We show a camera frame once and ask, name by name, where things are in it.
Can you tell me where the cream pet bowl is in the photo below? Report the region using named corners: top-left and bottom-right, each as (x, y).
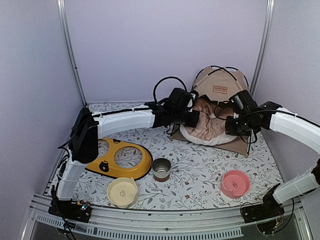
top-left (107, 177), bottom-right (138, 209)

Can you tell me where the aluminium frame post right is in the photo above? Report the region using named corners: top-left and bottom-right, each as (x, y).
top-left (250, 0), bottom-right (275, 96)

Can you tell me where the pink pet bowl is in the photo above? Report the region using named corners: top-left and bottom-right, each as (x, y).
top-left (220, 170), bottom-right (251, 199)

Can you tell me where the beige pet tent fabric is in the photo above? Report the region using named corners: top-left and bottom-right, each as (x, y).
top-left (171, 65), bottom-right (249, 158)

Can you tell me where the aluminium frame post left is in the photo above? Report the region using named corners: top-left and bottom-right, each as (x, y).
top-left (56, 0), bottom-right (88, 107)

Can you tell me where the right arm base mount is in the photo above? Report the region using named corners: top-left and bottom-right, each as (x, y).
top-left (240, 202), bottom-right (285, 235)

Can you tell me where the yellow double bowl holder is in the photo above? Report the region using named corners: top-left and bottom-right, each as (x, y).
top-left (86, 138), bottom-right (153, 180)

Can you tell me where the aluminium frame post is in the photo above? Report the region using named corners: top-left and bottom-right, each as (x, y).
top-left (250, 0), bottom-right (275, 96)
top-left (56, 0), bottom-right (88, 107)

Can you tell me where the beige patterned pet pillow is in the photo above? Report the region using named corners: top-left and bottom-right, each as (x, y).
top-left (179, 97), bottom-right (237, 146)

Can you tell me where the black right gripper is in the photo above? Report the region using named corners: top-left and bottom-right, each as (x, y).
top-left (225, 113), bottom-right (257, 137)

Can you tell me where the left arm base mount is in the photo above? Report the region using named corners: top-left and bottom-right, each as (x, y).
top-left (48, 199), bottom-right (92, 223)

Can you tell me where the steel cup with brown base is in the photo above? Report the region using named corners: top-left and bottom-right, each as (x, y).
top-left (151, 158), bottom-right (171, 182)

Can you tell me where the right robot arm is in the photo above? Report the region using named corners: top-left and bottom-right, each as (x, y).
top-left (225, 90), bottom-right (320, 218)

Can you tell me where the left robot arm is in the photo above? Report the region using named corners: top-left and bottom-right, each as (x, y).
top-left (54, 88), bottom-right (200, 217)

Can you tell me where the aluminium front rail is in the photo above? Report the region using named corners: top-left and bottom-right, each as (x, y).
top-left (22, 194), bottom-right (313, 240)

